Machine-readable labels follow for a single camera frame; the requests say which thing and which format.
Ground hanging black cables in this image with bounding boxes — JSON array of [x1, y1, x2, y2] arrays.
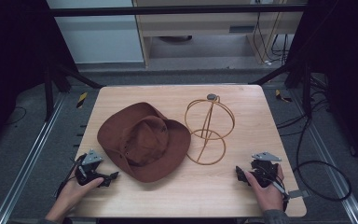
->
[[252, 0, 292, 67]]

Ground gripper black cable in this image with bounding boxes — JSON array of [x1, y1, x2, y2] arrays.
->
[[268, 174, 310, 213], [55, 154, 87, 199]]

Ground white cabinet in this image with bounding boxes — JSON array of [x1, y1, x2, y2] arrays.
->
[[46, 0, 145, 64]]

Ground aluminium floor rail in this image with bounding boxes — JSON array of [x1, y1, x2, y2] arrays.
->
[[288, 90, 358, 224], [0, 92, 67, 224]]

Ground person's right hand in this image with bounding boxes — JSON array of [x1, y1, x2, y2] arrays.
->
[[243, 163, 285, 213]]

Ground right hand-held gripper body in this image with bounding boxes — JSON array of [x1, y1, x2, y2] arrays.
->
[[244, 151, 282, 189]]

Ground black floor cable loop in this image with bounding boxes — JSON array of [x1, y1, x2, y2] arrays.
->
[[276, 92, 352, 203]]

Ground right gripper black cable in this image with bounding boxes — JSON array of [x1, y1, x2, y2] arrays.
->
[[268, 174, 310, 213]]

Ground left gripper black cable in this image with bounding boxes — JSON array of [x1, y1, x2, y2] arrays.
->
[[55, 154, 87, 199]]

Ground black frame leg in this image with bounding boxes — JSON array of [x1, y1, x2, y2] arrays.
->
[[249, 59, 313, 119], [43, 62, 105, 122]]

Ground black curtain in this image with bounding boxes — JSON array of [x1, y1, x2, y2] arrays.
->
[[0, 0, 78, 157], [283, 0, 358, 175]]

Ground gold wire hat stand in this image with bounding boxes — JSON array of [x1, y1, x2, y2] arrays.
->
[[184, 93, 236, 166]]

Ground person's left hand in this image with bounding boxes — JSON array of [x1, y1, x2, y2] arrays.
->
[[55, 175, 104, 216]]

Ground brown wide-brim hat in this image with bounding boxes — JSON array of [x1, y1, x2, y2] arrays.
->
[[96, 102, 192, 184]]

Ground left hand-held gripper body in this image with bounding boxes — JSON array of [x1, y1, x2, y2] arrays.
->
[[74, 148, 112, 188]]

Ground black metal crossbar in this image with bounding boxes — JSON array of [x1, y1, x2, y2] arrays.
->
[[48, 4, 307, 18]]

